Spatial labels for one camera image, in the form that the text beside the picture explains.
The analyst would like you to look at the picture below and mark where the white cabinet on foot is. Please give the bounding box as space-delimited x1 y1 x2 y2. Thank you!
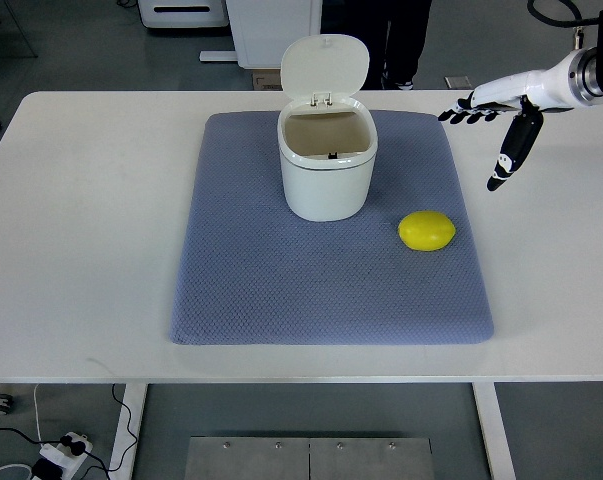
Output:
199 0 323 70

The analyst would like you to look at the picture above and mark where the white cable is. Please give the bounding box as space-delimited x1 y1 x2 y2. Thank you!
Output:
0 383 47 480

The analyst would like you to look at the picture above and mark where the grey floor outlet plate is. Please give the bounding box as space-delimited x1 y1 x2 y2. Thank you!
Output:
444 75 473 90

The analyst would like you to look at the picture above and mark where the white power strip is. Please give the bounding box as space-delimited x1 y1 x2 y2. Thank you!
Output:
40 431 93 480

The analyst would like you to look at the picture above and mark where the cardboard box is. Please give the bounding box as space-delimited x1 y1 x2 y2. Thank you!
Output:
251 69 282 91

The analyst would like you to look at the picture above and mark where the person in dark trousers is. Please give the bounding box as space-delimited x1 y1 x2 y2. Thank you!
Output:
336 0 432 90

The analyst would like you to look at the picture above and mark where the blue quilted mat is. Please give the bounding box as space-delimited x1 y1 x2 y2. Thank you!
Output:
170 110 494 345

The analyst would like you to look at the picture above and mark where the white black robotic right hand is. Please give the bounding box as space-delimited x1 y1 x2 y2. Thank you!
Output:
438 49 586 191

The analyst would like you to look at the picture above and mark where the white trash bin with lid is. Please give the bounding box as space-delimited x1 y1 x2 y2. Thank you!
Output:
277 34 378 222

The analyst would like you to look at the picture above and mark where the left white table leg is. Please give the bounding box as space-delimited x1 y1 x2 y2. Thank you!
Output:
108 383 148 480

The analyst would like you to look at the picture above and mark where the white appliance with dark slot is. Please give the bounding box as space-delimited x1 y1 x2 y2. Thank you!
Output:
137 0 229 29

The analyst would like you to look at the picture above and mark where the black power cable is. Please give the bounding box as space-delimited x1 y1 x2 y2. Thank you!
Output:
0 383 141 480

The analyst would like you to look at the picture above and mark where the metal floor plate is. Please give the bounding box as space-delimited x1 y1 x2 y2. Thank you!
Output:
185 437 435 479

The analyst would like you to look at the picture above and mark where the right white table leg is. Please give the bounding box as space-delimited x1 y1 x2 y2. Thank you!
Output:
472 382 516 480

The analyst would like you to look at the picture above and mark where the white table leg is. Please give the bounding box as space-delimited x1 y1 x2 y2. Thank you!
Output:
108 383 148 480
472 382 516 480

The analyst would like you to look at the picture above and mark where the yellow lemon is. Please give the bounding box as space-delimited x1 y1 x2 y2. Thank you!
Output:
397 210 456 252

